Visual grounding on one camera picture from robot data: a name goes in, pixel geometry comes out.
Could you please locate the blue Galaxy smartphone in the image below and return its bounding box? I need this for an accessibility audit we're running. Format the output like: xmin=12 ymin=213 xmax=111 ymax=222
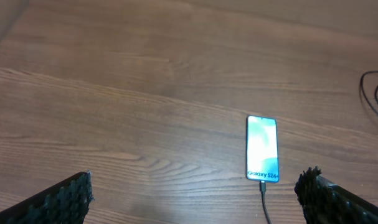
xmin=246 ymin=115 xmax=280 ymax=183

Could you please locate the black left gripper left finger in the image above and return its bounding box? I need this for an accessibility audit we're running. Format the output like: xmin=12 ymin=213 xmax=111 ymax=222
xmin=0 ymin=172 xmax=93 ymax=224

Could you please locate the black USB charging cable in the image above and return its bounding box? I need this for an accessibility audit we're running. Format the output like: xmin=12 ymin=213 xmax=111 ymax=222
xmin=258 ymin=70 xmax=378 ymax=224

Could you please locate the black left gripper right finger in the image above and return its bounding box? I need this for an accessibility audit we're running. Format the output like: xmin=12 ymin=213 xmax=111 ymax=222
xmin=295 ymin=167 xmax=378 ymax=224

